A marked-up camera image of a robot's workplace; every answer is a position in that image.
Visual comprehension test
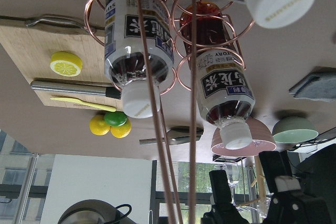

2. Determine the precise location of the yellow lemon lower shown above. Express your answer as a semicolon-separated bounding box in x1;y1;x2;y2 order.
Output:
110;119;132;138

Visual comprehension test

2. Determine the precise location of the grey folded cloth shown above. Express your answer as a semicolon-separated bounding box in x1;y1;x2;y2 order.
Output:
288;72;335;102

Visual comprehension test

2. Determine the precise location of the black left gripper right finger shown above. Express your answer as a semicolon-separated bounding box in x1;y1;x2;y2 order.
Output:
258;151;331;223

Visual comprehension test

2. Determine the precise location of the wooden cutting board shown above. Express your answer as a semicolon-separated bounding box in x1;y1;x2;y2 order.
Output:
0;14;124;112

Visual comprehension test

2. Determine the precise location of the yellow lemon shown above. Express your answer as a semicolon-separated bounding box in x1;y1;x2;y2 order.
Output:
110;119;132;138
89;114;110;135

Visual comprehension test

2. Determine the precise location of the copper wire bottle basket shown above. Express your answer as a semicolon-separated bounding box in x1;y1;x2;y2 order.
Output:
76;0;257;224

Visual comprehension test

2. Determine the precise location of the tea bottle front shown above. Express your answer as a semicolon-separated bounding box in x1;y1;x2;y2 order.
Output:
104;0;174;119

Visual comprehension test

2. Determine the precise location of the yellow lemon upper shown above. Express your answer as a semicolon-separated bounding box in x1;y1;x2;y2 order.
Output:
89;114;110;135

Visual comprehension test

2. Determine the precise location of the wine glass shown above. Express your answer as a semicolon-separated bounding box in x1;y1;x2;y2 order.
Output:
214;162;246;206

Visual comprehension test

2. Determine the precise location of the steel muddler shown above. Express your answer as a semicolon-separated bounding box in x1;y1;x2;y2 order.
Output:
30;80;121;100

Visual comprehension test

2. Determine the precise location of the pink bowl with ice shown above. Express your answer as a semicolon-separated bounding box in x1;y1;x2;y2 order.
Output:
211;118;276;157

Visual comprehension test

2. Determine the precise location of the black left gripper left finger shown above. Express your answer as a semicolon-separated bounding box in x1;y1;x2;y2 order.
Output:
202;170;249;224

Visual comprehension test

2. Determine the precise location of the wooden cup stand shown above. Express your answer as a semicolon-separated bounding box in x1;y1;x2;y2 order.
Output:
237;156;270;215

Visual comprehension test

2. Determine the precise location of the yellow plastic knife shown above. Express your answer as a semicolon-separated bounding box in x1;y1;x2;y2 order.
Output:
50;97;117;112

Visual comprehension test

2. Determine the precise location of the green lime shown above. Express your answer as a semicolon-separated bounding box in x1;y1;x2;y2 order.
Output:
104;111;127;126

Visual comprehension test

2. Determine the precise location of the lemon half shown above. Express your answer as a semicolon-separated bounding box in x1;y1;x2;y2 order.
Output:
50;51;82;77

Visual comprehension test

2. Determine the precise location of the steel ice scoop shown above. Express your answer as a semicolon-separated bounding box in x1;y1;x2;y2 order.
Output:
139;126;204;145

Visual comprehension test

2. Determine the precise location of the green bowl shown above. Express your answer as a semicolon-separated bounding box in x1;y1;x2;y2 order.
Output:
272;116;319;144

